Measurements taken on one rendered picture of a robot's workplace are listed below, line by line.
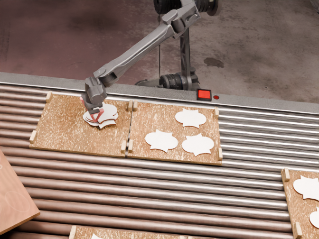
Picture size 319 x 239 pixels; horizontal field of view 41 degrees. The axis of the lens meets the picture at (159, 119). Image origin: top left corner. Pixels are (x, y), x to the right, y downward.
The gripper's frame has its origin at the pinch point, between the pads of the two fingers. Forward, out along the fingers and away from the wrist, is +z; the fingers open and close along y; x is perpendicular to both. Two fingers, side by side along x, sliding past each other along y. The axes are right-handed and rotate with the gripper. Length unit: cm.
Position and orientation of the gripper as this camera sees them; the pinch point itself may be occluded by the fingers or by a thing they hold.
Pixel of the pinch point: (91, 114)
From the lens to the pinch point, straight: 195.2
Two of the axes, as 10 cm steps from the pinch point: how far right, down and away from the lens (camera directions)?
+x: -8.7, 2.7, -4.1
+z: -1.0, 7.2, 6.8
